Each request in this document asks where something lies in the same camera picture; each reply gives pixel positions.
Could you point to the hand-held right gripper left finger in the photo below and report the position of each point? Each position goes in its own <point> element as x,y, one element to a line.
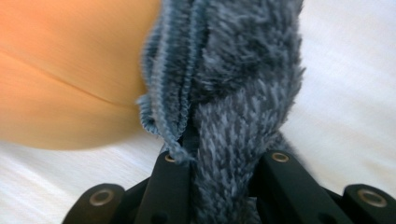
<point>190,140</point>

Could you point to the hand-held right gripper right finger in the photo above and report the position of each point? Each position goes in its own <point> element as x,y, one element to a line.
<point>256,186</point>

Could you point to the orange plush toy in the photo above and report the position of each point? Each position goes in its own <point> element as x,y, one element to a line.
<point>68,77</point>

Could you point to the grey fluffy towel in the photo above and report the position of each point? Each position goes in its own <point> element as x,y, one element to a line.
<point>243,93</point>

